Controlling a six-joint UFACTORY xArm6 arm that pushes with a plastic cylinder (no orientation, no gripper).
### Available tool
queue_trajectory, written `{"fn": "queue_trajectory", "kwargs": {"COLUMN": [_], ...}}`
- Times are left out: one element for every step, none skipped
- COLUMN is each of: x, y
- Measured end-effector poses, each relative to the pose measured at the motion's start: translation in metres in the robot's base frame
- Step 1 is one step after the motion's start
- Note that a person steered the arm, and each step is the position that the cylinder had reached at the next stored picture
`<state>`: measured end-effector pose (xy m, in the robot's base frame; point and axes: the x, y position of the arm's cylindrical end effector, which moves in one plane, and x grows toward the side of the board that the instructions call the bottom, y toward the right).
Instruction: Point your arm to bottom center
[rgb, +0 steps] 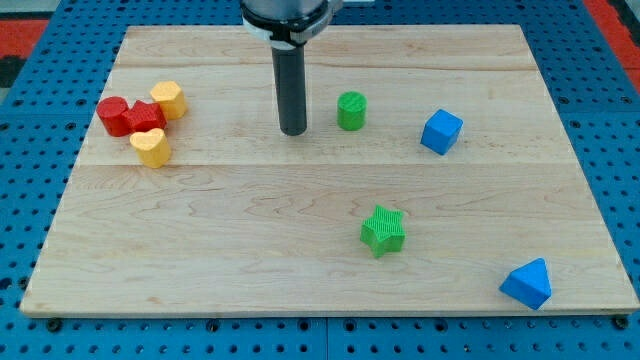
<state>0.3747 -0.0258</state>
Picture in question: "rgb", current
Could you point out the green cylinder block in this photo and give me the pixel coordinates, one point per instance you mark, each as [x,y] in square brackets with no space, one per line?
[351,110]

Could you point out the green star block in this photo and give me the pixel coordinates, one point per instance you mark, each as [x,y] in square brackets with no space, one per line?
[383,231]

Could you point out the wooden board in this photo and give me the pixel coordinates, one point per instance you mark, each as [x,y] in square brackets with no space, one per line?
[244,221]

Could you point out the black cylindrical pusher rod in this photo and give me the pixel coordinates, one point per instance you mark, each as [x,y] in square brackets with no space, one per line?
[290,83]

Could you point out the blue cube block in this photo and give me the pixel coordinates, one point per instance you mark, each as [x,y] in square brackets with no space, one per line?
[441,131]

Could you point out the yellow hexagon block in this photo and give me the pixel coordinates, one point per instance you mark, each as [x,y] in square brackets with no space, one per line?
[171,99]

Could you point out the yellow heart block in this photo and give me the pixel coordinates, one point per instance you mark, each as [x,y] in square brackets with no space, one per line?
[152,147]

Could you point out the red star block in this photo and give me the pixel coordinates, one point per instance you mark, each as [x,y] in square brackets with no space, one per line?
[142,117]

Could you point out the red cylinder block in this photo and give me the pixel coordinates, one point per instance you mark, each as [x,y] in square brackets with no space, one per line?
[111,112]

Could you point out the blue triangular prism block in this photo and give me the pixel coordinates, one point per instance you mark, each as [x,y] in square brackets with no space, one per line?
[529,284]

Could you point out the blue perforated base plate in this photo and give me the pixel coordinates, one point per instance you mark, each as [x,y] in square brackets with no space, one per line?
[47,111]

